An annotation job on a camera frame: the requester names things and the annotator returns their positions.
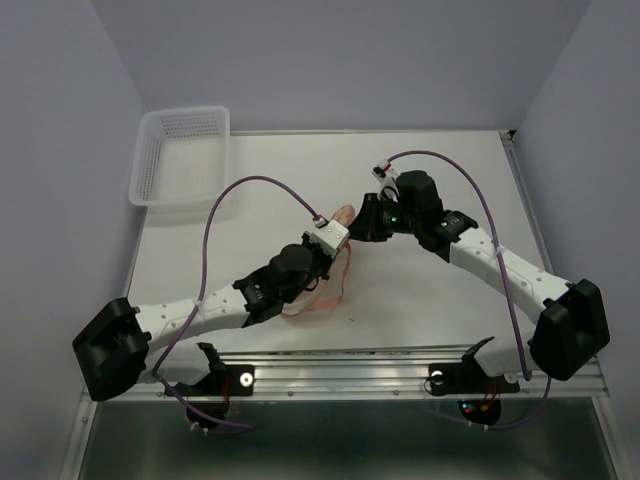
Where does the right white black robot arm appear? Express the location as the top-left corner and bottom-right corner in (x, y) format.
(349, 167), (610, 390)

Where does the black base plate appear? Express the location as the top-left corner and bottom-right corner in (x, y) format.
(173, 364), (255, 398)
(424, 362), (520, 397)

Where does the aluminium mounting rail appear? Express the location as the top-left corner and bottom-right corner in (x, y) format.
(97, 345), (609, 402)

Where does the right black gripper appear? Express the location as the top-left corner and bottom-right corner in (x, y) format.
(345, 193), (421, 243)

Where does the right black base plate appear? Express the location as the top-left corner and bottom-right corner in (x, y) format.
(424, 362), (520, 397)

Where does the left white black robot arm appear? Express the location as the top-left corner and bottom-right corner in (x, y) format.
(72, 227), (347, 401)

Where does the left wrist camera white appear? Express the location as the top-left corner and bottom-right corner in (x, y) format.
(305, 219), (349, 259)

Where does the white perforated plastic basket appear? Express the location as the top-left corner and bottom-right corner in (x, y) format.
(128, 106), (231, 209)

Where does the floral mesh laundry bag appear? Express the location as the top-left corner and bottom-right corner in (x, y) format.
(280, 203), (357, 317)

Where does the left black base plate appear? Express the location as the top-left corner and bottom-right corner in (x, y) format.
(173, 364), (255, 398)

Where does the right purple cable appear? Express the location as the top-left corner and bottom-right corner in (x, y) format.
(384, 149), (554, 431)

